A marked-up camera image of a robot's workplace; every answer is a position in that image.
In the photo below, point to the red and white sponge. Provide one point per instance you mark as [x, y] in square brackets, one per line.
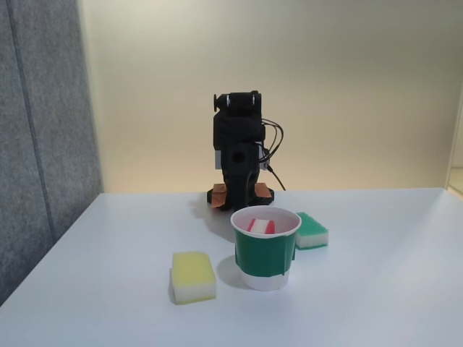
[261, 226]

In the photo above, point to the orange tape piece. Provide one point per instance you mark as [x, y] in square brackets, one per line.
[218, 197]
[264, 190]

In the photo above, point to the white paper cup green tape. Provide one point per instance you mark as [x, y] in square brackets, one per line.
[262, 253]

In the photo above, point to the green and white sponge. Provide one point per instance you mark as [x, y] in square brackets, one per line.
[312, 231]

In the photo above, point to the yellow and white sponge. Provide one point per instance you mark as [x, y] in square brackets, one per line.
[192, 271]

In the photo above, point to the grey fabric partition panel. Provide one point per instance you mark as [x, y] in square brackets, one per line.
[40, 126]

